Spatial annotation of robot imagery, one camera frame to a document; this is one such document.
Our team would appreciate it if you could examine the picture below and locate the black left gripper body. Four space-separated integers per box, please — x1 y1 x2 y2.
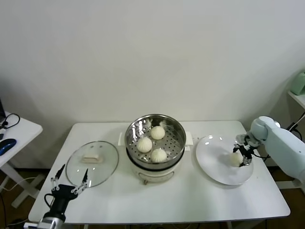
52 184 80 215

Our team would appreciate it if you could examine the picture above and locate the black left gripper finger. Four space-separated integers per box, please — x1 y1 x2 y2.
51 164 66 192
72 168 92 194

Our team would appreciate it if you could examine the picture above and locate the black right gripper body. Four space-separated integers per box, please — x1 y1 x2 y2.
240 142 254 160

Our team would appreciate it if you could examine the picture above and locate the white steamed baozi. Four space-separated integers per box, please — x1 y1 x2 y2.
228 152 244 167
136 138 153 154
151 148 168 164
150 125 165 141

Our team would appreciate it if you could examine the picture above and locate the perforated steel steamer basket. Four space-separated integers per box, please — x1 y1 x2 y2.
124 114 186 167

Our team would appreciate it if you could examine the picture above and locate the large white round plate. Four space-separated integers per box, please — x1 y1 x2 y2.
194 135 254 186

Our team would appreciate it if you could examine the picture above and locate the round glass pot lid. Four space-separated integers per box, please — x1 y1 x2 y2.
65 141 120 188

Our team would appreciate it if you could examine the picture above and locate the white side desk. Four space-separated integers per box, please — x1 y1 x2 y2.
0 111 43 208

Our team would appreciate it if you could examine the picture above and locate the blue computer mouse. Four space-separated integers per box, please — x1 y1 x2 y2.
0 138 17 156

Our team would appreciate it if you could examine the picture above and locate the white electric cooking pot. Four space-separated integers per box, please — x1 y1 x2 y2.
117 131 194 186

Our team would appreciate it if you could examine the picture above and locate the white shelf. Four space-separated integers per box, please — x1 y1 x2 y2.
286 90 305 113

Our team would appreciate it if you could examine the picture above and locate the pale green box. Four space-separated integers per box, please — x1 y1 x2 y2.
291 69 305 95

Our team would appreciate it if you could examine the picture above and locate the dark laptop edge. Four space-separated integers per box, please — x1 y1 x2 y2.
0 99 7 123

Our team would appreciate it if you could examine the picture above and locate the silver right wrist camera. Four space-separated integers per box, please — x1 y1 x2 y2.
235 134 249 144

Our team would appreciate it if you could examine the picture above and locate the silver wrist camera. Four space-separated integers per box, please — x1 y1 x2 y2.
23 218 53 229
235 134 249 144

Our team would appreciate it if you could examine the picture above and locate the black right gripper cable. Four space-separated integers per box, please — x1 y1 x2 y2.
252 152 271 160

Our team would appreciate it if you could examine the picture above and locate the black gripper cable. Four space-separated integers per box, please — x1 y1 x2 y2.
43 193 56 208
252 152 271 160

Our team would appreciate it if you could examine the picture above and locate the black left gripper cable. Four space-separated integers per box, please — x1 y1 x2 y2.
43 193 56 208

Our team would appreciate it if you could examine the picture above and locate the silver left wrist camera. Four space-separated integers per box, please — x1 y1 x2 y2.
23 218 53 229

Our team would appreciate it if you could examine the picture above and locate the white floor cable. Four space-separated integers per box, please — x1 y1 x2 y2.
0 177 37 192

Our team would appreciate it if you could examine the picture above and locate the black looped desk cable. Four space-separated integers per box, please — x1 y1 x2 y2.
0 113 20 131

